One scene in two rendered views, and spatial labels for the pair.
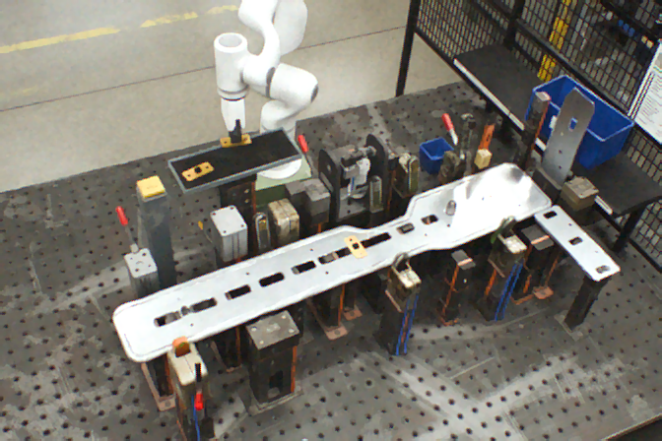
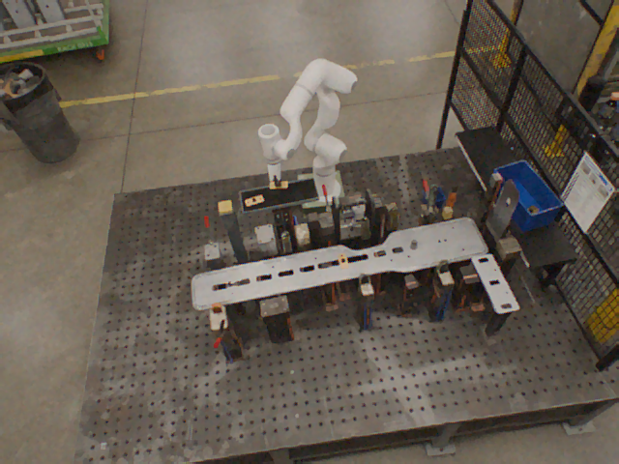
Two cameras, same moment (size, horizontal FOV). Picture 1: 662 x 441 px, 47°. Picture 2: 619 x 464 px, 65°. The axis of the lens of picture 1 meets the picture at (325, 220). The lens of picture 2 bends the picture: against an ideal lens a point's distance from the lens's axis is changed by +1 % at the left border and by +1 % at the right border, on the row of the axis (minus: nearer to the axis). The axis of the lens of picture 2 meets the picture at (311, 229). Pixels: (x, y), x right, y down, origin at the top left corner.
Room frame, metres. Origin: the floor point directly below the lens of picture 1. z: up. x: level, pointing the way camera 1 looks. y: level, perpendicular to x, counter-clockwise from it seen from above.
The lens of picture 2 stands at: (0.30, -0.48, 2.91)
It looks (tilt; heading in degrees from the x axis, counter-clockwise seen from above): 54 degrees down; 25
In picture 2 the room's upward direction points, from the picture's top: 6 degrees counter-clockwise
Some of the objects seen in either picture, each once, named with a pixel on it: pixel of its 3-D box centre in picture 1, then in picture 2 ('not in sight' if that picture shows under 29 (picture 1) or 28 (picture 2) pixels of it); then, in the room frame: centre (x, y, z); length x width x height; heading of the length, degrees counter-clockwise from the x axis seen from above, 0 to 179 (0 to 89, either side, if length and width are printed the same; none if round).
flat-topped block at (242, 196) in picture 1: (237, 213); (284, 224); (1.60, 0.28, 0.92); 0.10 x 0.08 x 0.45; 122
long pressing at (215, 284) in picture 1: (351, 252); (338, 264); (1.42, -0.08, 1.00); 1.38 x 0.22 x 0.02; 122
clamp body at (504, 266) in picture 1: (497, 277); (438, 294); (1.47, -0.55, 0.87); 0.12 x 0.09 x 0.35; 32
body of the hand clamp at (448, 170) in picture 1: (446, 192); (424, 229); (1.82, -0.41, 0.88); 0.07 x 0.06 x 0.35; 32
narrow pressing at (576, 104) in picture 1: (565, 138); (503, 210); (1.81, -0.72, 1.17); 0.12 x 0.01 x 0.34; 32
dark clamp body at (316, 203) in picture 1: (312, 230); (328, 242); (1.59, 0.04, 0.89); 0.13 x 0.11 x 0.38; 32
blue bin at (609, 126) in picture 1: (576, 121); (523, 195); (1.99, -0.81, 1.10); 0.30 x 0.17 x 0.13; 39
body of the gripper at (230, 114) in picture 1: (233, 104); (275, 164); (1.61, 0.28, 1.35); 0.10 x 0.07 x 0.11; 21
